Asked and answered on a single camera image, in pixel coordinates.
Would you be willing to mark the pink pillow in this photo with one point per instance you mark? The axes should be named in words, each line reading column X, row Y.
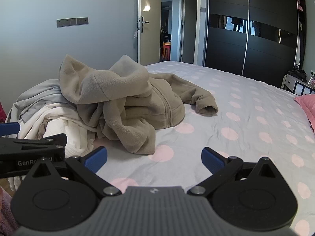
column 307, row 105

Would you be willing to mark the bed with polka-dot sheet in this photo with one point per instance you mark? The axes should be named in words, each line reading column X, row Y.
column 246, row 118

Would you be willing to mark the white hallway door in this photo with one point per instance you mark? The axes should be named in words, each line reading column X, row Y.
column 189, row 29

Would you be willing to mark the pile of white grey laundry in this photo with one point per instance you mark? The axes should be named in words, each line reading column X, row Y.
column 61, row 118

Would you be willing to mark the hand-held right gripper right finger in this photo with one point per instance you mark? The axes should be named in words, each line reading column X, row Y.
column 211, row 159

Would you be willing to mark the pink fuzzy cloth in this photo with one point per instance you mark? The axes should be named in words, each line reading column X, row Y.
column 6, row 209

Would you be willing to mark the small picture frame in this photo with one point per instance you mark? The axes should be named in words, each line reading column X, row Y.
column 311, row 81

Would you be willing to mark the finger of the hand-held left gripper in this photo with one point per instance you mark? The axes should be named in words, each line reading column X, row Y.
column 9, row 128
column 14, row 154

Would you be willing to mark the beige fleece jacket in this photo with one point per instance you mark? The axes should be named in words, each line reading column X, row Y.
column 123, row 91

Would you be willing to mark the cream door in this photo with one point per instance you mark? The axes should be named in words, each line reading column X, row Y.
column 150, row 34

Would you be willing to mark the white nightstand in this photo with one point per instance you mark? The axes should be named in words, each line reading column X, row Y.
column 291, row 84

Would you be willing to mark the red cloth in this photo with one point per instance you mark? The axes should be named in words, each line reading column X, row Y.
column 1, row 113

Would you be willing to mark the dark sliding-door wardrobe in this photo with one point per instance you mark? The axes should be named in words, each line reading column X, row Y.
column 228, row 46

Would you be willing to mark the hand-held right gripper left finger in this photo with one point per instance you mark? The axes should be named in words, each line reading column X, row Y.
column 97, row 158

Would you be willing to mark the black bag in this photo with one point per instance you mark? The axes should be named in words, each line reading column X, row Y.
column 297, row 75

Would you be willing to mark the grey wall switch panel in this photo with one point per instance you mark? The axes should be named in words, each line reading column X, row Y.
column 72, row 22

